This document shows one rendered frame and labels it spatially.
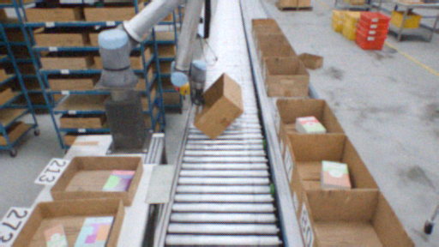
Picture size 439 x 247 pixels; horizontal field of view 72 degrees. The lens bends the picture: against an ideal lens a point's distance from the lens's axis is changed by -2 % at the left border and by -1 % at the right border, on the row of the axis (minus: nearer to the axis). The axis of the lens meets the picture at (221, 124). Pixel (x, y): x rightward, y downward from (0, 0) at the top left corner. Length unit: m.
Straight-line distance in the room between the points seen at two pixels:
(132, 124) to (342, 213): 1.22
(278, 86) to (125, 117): 1.07
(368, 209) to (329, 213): 0.15
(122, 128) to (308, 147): 1.07
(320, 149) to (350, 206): 0.39
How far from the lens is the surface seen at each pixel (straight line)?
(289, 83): 2.23
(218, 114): 1.88
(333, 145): 1.60
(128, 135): 1.92
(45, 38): 2.98
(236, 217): 1.48
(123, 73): 1.77
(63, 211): 1.64
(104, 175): 1.81
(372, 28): 6.86
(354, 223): 1.37
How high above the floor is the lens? 1.84
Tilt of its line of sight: 31 degrees down
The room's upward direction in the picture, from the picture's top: 1 degrees counter-clockwise
